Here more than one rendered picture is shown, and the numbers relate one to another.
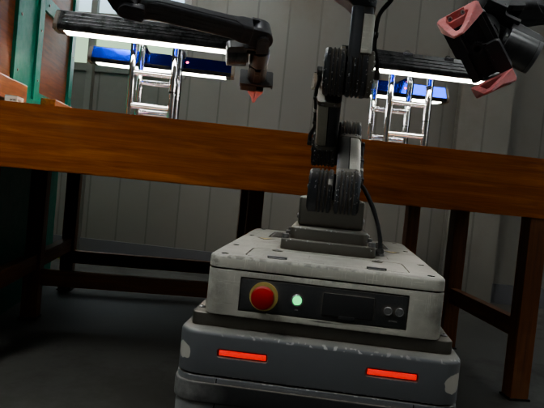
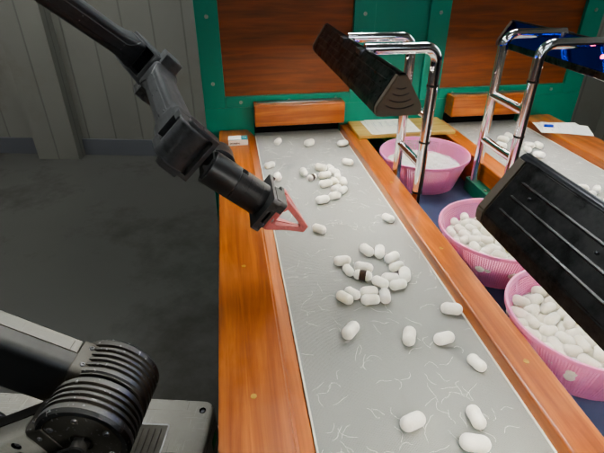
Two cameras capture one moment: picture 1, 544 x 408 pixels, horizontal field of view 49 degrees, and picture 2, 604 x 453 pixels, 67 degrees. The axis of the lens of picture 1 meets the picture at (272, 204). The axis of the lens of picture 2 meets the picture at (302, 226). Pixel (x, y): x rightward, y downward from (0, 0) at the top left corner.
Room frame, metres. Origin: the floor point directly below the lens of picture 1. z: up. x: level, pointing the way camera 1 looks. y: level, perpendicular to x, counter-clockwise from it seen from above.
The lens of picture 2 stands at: (1.88, -0.59, 1.28)
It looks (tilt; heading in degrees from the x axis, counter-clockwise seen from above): 31 degrees down; 87
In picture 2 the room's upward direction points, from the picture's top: straight up
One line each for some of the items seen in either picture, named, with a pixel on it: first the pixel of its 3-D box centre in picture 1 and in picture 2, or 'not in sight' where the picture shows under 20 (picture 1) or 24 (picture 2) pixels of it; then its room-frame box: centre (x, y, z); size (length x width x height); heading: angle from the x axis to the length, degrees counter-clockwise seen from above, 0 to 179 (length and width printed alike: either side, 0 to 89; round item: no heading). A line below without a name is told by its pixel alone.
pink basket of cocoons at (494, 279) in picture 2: not in sight; (496, 244); (2.36, 0.23, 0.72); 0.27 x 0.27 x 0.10
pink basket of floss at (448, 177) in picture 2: not in sight; (421, 165); (2.31, 0.67, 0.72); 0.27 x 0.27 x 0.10
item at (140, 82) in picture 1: (159, 101); (530, 125); (2.53, 0.52, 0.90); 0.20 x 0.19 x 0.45; 96
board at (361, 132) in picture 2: not in sight; (400, 127); (2.29, 0.88, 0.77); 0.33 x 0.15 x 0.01; 6
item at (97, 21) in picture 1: (150, 31); (353, 58); (2.05, 0.47, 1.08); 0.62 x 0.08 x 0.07; 96
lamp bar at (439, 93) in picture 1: (380, 87); not in sight; (2.71, -0.44, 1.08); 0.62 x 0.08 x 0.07; 96
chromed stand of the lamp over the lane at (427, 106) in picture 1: (414, 117); not in sight; (2.23, -0.49, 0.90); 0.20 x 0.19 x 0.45; 96
